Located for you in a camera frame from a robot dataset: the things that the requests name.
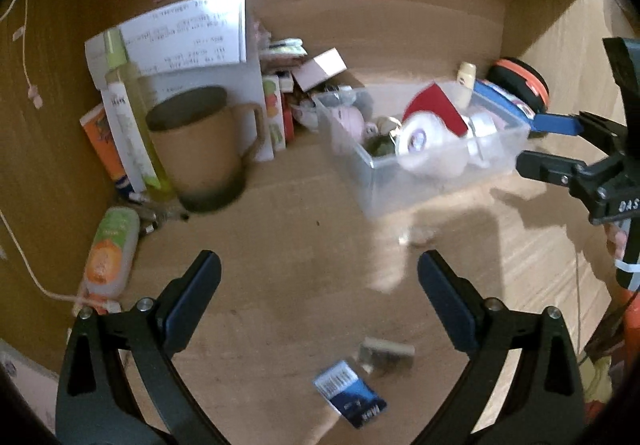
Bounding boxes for fruit print box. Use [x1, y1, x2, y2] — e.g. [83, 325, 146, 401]
[261, 75, 288, 151]

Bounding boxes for white paper sheet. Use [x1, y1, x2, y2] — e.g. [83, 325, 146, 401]
[84, 30, 276, 162]

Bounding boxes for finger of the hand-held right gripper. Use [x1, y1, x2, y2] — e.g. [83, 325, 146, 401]
[531, 111, 626, 140]
[515, 150, 608, 206]

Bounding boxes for orange green tube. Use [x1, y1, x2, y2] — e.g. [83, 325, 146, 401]
[82, 206, 141, 300]

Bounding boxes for white printed receipt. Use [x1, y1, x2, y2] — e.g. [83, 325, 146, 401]
[120, 0, 248, 73]

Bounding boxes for white tube with green print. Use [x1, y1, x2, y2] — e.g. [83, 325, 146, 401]
[100, 82, 161, 193]

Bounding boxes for person's right hand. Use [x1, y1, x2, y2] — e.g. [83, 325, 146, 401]
[606, 220, 632, 257]

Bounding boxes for orange and black round case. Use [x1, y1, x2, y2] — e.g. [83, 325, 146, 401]
[487, 56, 551, 115]

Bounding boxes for yellow-green spray bottle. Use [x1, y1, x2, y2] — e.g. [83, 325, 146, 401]
[102, 28, 176, 203]

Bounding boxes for small grey box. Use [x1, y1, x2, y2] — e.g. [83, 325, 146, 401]
[357, 337, 416, 376]

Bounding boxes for colourful packets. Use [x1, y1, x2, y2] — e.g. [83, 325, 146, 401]
[260, 38, 308, 71]

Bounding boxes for yellow green cloth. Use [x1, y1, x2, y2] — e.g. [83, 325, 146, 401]
[582, 352, 616, 421]

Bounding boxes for white roll with purple label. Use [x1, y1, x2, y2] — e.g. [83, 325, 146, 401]
[397, 112, 471, 176]

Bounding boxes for wooden desk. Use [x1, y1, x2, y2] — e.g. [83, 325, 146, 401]
[30, 75, 640, 445]

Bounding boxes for white cable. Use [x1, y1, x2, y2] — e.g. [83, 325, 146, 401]
[0, 210, 123, 315]

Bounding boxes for cream small bottle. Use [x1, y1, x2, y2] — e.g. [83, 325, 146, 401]
[454, 61, 478, 108]

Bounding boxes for crumpled plastic wrapper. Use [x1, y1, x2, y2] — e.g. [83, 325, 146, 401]
[292, 95, 321, 131]

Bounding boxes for pink round device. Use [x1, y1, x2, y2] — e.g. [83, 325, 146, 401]
[332, 106, 366, 156]

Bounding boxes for brown mug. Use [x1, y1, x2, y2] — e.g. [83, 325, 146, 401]
[145, 85, 267, 213]

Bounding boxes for orange box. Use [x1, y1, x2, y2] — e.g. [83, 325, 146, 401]
[79, 104, 133, 191]

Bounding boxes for black pen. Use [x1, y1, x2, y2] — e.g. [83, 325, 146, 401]
[142, 205, 191, 235]

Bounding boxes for hanging white cord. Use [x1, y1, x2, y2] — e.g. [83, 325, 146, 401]
[0, 0, 43, 108]

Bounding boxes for small white card box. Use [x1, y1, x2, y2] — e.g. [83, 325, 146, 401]
[292, 48, 348, 91]

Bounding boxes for clear plastic bin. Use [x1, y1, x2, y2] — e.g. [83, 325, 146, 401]
[312, 80, 531, 221]

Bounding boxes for blue card with barcode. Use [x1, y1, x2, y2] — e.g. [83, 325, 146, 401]
[312, 360, 388, 428]

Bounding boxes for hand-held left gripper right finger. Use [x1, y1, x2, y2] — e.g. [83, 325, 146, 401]
[412, 250, 586, 445]

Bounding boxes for blue box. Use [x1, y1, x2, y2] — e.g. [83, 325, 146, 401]
[472, 79, 538, 126]

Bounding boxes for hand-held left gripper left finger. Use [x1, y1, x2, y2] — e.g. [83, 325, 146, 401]
[55, 250, 231, 445]

